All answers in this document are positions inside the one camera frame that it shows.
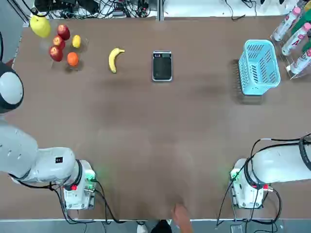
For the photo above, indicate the yellow banana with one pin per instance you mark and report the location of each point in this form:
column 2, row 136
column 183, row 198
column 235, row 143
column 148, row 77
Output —
column 112, row 59

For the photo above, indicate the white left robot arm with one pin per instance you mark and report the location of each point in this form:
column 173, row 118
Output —
column 48, row 165

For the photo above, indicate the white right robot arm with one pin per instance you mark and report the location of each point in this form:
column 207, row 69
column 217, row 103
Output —
column 274, row 165

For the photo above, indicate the person's forearm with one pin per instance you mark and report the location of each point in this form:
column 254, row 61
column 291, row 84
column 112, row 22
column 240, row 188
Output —
column 187, row 225

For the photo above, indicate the silver black digital scale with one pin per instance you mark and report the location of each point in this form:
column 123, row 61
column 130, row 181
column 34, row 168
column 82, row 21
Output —
column 162, row 68

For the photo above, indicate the light blue plastic basket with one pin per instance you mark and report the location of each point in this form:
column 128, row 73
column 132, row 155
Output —
column 260, row 82

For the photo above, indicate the person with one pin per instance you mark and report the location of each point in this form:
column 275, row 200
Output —
column 161, row 227

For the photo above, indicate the clear acrylic fruit stand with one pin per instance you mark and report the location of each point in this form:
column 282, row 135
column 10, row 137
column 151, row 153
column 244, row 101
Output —
column 74, row 68
column 84, row 44

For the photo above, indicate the clear acrylic bottle shelf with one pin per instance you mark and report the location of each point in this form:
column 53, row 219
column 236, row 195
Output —
column 283, row 61

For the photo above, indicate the orange fruit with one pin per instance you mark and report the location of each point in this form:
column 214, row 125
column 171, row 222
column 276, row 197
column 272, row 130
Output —
column 73, row 59

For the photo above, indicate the pink-capped white bottle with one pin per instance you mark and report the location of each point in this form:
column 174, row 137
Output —
column 288, row 21
column 295, row 38
column 302, row 60

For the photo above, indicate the small yellow lemon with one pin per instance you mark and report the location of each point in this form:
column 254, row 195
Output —
column 76, row 41

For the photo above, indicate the red apple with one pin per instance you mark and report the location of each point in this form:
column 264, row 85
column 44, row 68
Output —
column 59, row 42
column 63, row 32
column 56, row 53

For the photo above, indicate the green-capped green bottle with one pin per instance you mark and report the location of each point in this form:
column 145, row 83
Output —
column 300, row 25

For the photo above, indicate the large yellow pear-shaped fruit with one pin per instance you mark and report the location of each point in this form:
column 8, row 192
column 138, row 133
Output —
column 40, row 27

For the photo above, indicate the aluminium frame post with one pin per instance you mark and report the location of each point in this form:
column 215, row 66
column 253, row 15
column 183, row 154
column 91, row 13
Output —
column 160, row 11

